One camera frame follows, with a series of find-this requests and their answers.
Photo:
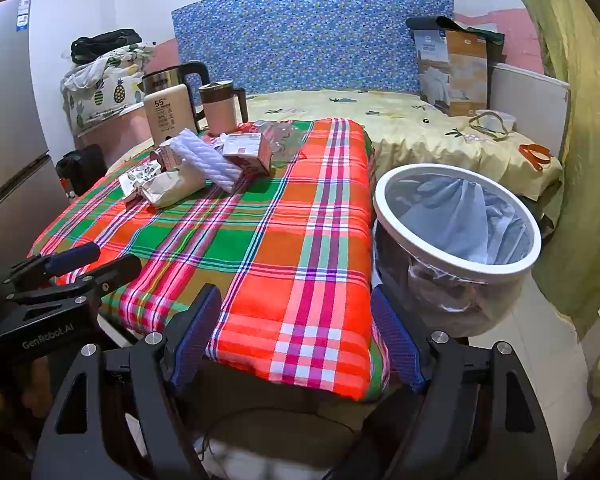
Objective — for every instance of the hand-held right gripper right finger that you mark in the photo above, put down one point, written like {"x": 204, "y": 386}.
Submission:
{"x": 395, "y": 340}

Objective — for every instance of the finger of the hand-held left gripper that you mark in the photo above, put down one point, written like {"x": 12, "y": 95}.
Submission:
{"x": 72, "y": 255}
{"x": 115, "y": 270}

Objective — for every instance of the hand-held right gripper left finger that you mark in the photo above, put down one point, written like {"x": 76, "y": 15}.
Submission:
{"x": 196, "y": 332}

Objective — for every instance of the white round trash bin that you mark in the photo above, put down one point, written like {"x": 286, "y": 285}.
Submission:
{"x": 480, "y": 266}

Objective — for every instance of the clear plastic bin liner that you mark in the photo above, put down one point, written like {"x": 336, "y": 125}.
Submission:
{"x": 460, "y": 220}

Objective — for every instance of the white foam net sleeve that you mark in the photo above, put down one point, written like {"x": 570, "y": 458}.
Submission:
{"x": 205, "y": 157}

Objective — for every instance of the red drink can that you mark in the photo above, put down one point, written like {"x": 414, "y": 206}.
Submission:
{"x": 247, "y": 152}

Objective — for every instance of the black floor bag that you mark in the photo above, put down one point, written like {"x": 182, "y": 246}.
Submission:
{"x": 82, "y": 167}

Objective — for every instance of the printed paper bag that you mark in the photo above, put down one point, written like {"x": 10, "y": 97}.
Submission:
{"x": 135, "y": 177}

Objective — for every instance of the beige paper bag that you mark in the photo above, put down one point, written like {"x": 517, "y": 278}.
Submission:
{"x": 172, "y": 187}

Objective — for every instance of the plaid tablecloth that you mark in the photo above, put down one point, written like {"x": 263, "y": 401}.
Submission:
{"x": 280, "y": 260}

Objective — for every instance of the red printed packet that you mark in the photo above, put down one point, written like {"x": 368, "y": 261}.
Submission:
{"x": 167, "y": 156}

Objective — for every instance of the silver refrigerator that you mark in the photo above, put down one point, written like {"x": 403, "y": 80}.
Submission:
{"x": 15, "y": 135}

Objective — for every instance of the pink storage box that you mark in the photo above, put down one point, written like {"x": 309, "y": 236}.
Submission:
{"x": 125, "y": 132}

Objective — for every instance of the cream insulated jug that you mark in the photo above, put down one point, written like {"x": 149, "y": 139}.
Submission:
{"x": 170, "y": 115}

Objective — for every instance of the pineapple print cloth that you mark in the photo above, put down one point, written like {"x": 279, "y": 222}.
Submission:
{"x": 110, "y": 90}

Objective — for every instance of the stainless steel electric kettle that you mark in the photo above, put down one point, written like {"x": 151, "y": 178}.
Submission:
{"x": 164, "y": 77}

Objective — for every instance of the clear plastic cup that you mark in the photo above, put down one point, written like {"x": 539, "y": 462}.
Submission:
{"x": 285, "y": 137}

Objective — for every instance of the yellow printed bedsheet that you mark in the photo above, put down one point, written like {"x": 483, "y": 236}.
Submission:
{"x": 405, "y": 125}

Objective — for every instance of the green curtain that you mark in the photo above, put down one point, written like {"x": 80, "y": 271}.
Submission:
{"x": 580, "y": 160}

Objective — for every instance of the white board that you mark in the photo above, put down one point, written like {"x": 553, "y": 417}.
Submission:
{"x": 527, "y": 105}

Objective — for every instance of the cardboard quilt box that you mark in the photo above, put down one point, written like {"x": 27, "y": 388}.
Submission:
{"x": 452, "y": 75}

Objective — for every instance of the blue floral headboard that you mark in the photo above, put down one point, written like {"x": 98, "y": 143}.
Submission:
{"x": 310, "y": 45}

